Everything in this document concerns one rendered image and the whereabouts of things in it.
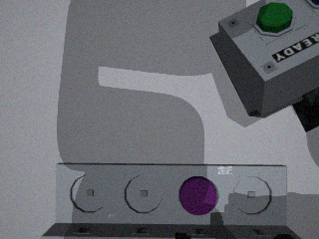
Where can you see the grey key housing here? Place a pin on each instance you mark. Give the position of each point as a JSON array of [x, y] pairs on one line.
[[272, 56]]

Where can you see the grey rectangular panel with round recesses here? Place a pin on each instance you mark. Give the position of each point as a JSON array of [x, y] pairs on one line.
[[141, 201]]

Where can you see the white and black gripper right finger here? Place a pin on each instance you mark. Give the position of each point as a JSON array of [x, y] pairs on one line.
[[283, 236]]

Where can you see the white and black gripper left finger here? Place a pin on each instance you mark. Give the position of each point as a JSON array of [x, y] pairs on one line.
[[181, 236]]

